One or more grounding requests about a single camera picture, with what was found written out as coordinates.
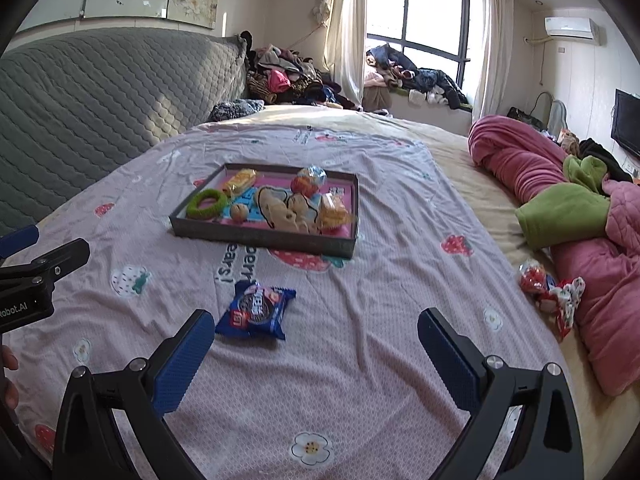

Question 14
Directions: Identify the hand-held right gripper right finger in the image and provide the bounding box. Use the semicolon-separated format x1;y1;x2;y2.
417;307;585;480

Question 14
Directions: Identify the yellow cake packet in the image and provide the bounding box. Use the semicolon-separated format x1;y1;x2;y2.
221;167;261;197

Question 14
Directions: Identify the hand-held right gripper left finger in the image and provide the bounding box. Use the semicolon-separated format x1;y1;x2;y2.
52;309;216;480

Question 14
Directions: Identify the white air conditioner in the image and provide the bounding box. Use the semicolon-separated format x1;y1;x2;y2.
544;16;601;46

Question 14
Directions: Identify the blue cookie packet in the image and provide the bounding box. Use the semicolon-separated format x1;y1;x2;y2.
215;280;297;342

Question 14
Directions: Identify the pink quilt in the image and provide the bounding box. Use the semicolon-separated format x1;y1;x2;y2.
467;115;640;398

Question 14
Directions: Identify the dark-framed window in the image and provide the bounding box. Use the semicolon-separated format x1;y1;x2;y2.
366;0;473;96

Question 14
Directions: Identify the green fleece blanket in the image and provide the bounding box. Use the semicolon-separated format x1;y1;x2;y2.
515;155;611;251

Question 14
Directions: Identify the window bench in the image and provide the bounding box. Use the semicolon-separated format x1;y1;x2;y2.
362;85;473;136

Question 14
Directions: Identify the pile of clothes beside bed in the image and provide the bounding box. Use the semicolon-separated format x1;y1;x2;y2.
245;30;363;111

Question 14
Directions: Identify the black bag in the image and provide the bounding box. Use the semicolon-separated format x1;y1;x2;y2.
506;106;546;128

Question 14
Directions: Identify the black television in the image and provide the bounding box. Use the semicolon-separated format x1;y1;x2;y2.
611;88;640;158

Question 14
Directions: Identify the small red snack packet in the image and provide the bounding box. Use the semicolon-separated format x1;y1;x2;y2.
519;259;551;296

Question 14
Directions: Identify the green fuzzy hair scrunchie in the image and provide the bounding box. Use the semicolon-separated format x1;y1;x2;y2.
186;189;231;221

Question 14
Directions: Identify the beige black-trimmed hair scrunchie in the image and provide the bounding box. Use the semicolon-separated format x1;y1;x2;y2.
252;185;326;235

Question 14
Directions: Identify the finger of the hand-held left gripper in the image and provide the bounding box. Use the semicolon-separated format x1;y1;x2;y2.
0;238;91;287
0;224;40;261

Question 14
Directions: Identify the clear packet with red candy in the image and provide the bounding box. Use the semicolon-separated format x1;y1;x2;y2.
290;165;328;197

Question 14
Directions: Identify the black clothing heap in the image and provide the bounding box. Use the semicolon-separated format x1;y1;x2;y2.
577;137;633;183

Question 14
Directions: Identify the cream curtain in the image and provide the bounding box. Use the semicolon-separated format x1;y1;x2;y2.
472;0;515;123
312;0;370;106

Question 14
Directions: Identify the pink strawberry printed blanket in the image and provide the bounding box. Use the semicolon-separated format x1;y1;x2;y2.
0;122;566;480

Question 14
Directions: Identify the red and white dotted packet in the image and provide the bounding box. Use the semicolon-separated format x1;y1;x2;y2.
537;276;587;343

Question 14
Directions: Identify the grey quilted headboard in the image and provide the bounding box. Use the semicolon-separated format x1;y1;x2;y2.
0;27;248;238

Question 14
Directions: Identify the pile of clothes on windowsill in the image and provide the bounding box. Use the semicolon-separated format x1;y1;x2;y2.
364;44;471;110

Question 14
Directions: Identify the long yellow cracker packet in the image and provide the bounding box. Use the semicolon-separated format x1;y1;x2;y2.
315;191;358;233

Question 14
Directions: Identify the person's left hand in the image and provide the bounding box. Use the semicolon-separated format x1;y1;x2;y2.
0;344;20;413

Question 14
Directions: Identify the dark tray with pink inside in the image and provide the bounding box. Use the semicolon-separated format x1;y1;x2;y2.
168;162;361;260

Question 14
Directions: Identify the dark patterned cloth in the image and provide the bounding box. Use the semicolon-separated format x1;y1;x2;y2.
207;99;265;123

